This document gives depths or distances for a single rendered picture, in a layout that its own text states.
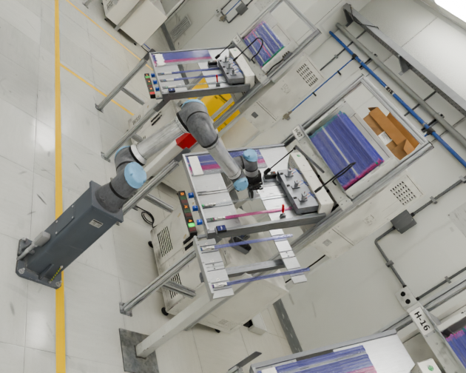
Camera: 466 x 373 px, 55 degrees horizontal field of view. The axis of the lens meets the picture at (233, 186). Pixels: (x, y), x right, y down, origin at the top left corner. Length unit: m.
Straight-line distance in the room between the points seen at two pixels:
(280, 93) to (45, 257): 2.31
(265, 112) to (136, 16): 3.36
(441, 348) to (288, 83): 2.40
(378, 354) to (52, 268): 1.62
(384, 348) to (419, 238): 1.92
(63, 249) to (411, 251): 2.77
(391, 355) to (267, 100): 2.33
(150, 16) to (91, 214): 4.87
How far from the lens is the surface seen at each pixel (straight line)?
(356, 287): 4.09
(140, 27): 6.82
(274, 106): 3.87
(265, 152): 3.02
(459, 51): 4.91
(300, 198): 2.62
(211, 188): 2.69
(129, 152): 2.22
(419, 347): 2.40
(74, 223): 2.25
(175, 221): 3.17
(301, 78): 3.83
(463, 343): 2.15
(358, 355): 2.16
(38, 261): 2.43
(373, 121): 3.22
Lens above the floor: 1.67
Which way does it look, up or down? 17 degrees down
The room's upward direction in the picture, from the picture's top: 50 degrees clockwise
